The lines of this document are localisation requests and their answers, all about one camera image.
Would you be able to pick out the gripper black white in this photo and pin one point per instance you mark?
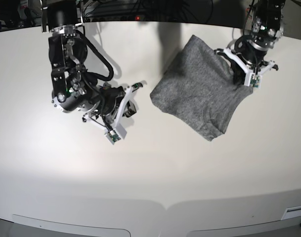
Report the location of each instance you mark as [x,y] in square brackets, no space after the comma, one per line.
[107,101]
[250,53]

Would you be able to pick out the grey long-sleeve T-shirt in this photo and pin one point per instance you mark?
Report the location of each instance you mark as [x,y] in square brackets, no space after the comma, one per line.
[198,88]

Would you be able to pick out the robot arm black silver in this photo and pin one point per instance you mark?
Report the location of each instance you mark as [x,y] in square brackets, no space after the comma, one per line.
[74,87]
[267,28]

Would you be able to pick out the black power strip red light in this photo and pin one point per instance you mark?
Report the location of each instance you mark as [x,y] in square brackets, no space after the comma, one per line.
[116,18]

